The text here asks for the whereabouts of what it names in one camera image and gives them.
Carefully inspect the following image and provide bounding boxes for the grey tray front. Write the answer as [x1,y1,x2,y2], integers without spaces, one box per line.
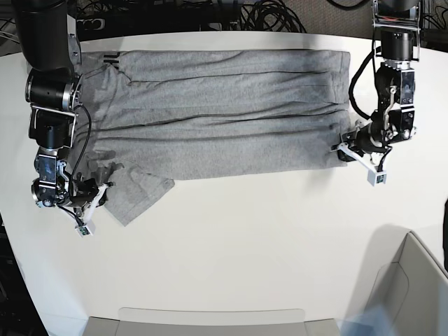
[83,307,340,335]

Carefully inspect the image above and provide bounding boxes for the black power strip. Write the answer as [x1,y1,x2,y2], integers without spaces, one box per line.
[76,18,106,31]

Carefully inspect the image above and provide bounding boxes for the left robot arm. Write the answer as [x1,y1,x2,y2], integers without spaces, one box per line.
[333,1,421,165]

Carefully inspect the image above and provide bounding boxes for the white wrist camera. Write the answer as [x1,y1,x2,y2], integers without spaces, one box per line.
[344,143,387,186]
[76,185,109,237]

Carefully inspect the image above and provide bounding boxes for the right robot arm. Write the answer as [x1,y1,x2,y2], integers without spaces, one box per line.
[12,1,112,217]

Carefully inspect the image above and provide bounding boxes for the black cable bundle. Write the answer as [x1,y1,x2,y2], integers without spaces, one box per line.
[230,0,309,33]

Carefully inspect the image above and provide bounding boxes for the grey T-shirt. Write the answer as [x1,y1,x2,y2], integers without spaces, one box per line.
[69,50,351,225]

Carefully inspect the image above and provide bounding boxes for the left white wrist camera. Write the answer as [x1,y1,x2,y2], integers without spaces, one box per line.
[344,143,387,186]

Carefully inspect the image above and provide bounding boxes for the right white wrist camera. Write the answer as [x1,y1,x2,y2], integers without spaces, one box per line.
[76,185,109,237]

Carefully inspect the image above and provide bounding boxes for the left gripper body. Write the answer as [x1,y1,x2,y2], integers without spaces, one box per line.
[341,122,392,157]

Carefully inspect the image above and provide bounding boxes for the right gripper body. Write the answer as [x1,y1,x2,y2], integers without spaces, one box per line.
[67,178,99,209]

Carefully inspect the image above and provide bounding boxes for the black object right edge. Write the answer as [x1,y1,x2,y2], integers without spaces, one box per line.
[442,200,448,254]

